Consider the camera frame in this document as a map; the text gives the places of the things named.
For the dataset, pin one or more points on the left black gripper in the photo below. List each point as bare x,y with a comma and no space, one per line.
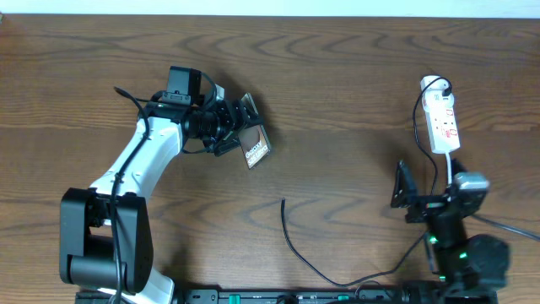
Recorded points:
234,124

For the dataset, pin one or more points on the white USB charger adapter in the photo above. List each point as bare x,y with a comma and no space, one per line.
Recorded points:
436,87

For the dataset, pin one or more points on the Samsung Galaxy smartphone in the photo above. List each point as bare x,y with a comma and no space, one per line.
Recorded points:
254,143

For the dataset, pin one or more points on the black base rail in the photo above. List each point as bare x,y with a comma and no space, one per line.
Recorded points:
369,295

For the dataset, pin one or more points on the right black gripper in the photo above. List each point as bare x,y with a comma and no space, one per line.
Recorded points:
405,191

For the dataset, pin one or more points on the white power strip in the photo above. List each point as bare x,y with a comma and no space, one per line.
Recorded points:
441,122

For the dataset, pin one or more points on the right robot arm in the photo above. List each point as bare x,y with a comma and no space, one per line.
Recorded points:
471,269

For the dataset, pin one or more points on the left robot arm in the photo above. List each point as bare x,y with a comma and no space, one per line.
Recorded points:
105,236

